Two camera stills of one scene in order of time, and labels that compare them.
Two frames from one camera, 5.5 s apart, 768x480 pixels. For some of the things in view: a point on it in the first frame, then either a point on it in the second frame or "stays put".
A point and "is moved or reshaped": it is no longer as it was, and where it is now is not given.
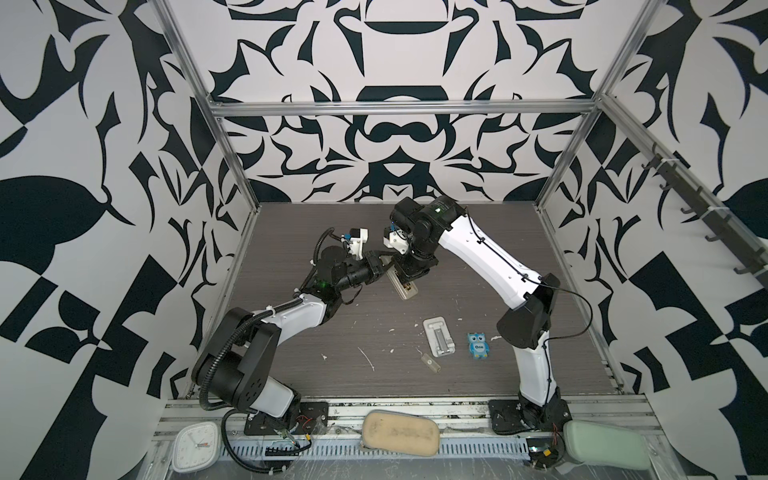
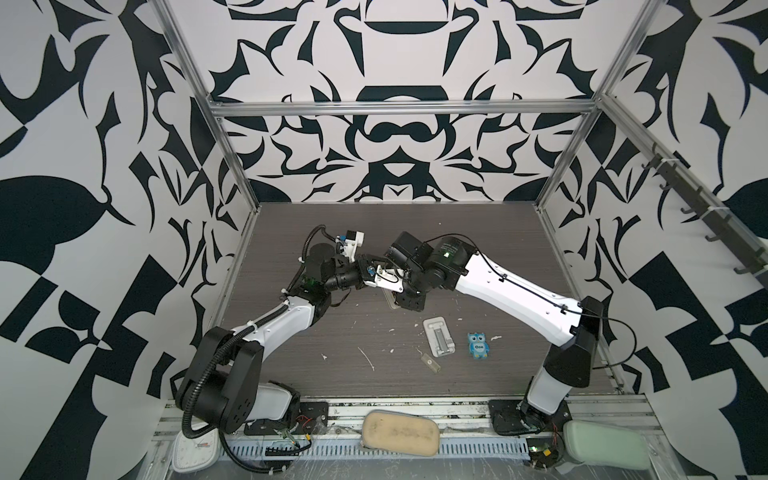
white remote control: (404, 291) is moved or reshaped
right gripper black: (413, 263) to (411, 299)
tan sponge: (399, 432) stays put
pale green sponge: (605, 445) stays put
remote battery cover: (429, 361) stays put
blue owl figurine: (478, 345) stays put
